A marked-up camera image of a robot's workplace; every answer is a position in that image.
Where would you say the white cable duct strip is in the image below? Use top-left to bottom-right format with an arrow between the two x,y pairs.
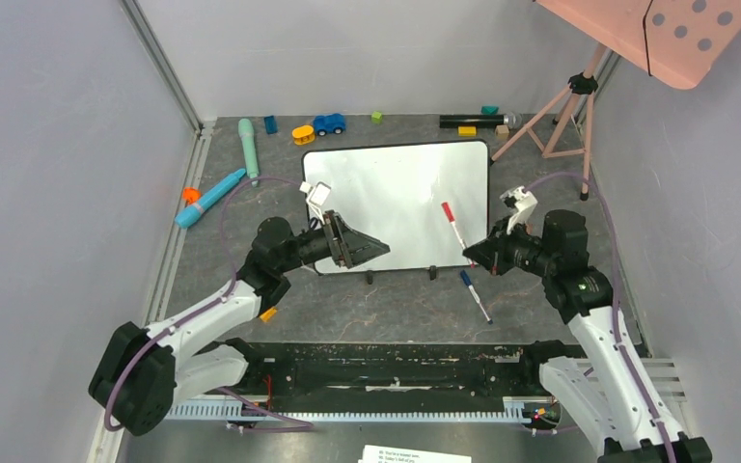
164,395 -> 531,424

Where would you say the yellow stair block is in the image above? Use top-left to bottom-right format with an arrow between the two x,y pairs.
259,307 -> 278,322

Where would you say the black toy microphone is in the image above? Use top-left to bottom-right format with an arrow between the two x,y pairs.
439,112 -> 523,129

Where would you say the tan wooden cube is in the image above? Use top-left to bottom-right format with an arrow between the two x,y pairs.
494,124 -> 511,141

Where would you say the pink tripod stand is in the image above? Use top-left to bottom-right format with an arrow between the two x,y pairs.
490,43 -> 607,201

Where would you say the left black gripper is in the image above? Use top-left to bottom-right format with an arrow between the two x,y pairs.
277,210 -> 389,273

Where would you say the blue whiteboard marker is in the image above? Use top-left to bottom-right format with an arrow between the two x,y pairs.
459,270 -> 493,325

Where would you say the red whiteboard marker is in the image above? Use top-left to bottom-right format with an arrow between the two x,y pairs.
441,202 -> 467,251

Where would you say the dark blue block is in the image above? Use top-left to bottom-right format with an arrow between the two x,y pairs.
263,116 -> 279,135

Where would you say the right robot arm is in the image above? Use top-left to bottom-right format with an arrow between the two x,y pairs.
463,209 -> 713,462

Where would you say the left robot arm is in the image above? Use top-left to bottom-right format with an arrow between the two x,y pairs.
88,210 -> 390,436

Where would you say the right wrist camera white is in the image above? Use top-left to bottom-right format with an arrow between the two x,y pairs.
499,186 -> 537,235

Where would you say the pink perforated board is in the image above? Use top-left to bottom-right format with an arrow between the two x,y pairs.
538,0 -> 741,90

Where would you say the mint toy crayon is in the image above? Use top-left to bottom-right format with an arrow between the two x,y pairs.
237,118 -> 260,187

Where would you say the orange small toy piece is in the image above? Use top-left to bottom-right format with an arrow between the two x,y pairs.
181,187 -> 202,204

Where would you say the white printed paper sheet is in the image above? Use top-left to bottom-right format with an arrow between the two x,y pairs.
358,445 -> 472,463

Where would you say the yellow oval toy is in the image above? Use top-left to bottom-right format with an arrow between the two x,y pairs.
291,124 -> 316,146

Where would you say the blue toy crayon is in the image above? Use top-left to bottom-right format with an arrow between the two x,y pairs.
174,168 -> 246,229

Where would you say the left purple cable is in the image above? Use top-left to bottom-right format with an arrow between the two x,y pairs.
102,177 -> 316,434

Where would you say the yellow rectangular block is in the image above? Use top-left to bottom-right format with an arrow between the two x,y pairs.
457,125 -> 478,137

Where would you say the blue toy car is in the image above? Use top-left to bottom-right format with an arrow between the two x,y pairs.
313,113 -> 346,137

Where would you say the white whiteboard black frame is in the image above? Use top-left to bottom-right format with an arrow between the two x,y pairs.
302,139 -> 489,273

